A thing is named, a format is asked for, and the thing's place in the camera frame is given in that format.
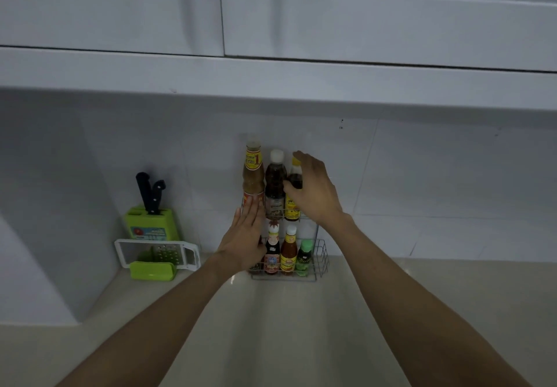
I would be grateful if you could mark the green grater container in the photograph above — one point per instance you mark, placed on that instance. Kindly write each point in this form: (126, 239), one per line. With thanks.
(152, 270)

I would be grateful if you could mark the person's left hand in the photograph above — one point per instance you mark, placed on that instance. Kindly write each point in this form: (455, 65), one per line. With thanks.
(243, 238)

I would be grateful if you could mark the orange chili sauce bottle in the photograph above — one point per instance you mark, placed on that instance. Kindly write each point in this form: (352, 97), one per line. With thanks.
(288, 254)

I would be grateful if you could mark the tall light brown sauce bottle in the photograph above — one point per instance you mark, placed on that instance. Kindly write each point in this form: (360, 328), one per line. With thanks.
(253, 173)

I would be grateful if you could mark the person's right hand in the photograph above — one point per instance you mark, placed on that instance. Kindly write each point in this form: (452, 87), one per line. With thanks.
(317, 191)

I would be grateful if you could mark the gold lid red sauce bottle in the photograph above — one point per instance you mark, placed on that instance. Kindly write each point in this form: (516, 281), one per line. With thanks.
(257, 265)

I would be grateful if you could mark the white wall cabinet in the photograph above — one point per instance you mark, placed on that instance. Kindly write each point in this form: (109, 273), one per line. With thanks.
(278, 30)

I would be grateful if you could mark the white framed metal grater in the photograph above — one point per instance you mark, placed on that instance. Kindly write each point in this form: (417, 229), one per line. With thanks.
(174, 252)

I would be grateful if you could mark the dark sauce bottle white cap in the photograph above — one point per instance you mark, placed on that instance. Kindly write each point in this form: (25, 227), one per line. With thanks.
(275, 186)

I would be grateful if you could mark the small green label bottle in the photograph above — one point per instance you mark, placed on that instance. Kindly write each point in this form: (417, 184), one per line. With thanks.
(303, 258)

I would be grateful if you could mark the oyster sauce bottle red-white cap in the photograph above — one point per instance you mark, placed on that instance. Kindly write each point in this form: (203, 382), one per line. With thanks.
(273, 254)

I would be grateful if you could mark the green knife block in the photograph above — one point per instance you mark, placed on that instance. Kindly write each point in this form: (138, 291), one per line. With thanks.
(152, 223)

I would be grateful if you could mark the person's left forearm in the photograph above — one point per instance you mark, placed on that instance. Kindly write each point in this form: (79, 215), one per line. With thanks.
(148, 334)

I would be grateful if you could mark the green bottle cap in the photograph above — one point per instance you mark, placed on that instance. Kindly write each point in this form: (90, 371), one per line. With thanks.
(306, 245)

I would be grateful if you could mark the yellow label soy sauce bottle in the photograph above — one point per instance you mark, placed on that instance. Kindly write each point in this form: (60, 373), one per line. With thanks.
(292, 208)

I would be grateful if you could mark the person's right forearm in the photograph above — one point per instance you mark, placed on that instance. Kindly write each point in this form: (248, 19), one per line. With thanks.
(426, 312)

